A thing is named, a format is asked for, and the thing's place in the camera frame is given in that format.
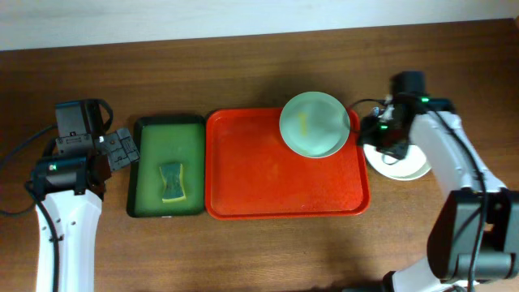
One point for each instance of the dark green soapy tray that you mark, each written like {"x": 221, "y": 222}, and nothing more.
{"x": 162, "y": 141}

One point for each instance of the pale green plate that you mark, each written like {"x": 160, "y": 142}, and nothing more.
{"x": 314, "y": 124}

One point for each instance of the red plastic tray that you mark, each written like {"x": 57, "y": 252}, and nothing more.
{"x": 250, "y": 173}

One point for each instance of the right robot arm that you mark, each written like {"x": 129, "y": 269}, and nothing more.
{"x": 475, "y": 237}

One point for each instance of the white plate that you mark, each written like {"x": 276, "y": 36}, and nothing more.
{"x": 375, "y": 158}

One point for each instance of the yellow green scrub sponge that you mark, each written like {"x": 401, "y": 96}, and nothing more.
{"x": 173, "y": 184}

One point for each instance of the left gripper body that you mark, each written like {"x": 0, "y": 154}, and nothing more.
{"x": 119, "y": 147}

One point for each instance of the light blue plate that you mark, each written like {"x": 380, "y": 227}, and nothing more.
{"x": 404, "y": 171}

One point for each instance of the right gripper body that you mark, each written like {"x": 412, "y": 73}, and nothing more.
{"x": 369, "y": 135}

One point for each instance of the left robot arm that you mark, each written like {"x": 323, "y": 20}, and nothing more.
{"x": 69, "y": 192}

